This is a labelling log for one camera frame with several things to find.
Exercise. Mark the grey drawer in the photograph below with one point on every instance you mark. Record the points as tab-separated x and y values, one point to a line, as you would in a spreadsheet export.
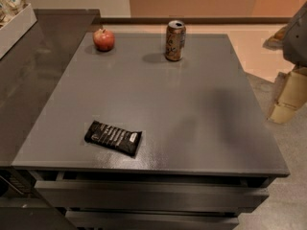
133	221
151	196

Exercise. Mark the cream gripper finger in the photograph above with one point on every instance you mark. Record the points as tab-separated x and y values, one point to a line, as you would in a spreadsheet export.
288	96

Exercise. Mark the snack bags in box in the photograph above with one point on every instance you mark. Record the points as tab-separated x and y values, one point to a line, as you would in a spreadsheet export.
9	9

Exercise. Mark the black rxbar chocolate bar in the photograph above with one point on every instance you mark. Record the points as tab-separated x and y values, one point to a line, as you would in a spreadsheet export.
113	138

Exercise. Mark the white snack box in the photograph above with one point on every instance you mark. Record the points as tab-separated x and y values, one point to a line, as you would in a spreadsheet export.
16	28

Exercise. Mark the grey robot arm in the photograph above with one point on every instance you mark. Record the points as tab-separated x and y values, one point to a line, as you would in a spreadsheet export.
292	39

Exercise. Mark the upper grey drawer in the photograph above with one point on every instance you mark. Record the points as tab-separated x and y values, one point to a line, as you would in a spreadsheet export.
151	196

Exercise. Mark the lower grey drawer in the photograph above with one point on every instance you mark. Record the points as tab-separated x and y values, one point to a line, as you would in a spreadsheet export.
133	221

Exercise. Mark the red apple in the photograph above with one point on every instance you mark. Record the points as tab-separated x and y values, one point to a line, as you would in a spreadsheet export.
104	40

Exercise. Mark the orange soda can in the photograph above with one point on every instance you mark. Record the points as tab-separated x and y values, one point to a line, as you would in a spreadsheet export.
175	40

